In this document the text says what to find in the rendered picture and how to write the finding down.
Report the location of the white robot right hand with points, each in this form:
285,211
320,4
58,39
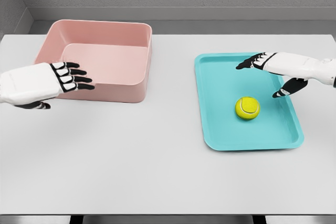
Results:
288,65

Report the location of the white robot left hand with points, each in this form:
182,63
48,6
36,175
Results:
29,85

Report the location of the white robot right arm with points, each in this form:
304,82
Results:
327,70

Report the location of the yellow tennis ball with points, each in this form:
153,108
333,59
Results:
247,108

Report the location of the blue plastic tray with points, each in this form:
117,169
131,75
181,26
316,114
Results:
223,90

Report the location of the pink plastic basket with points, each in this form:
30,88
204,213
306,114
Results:
110,61

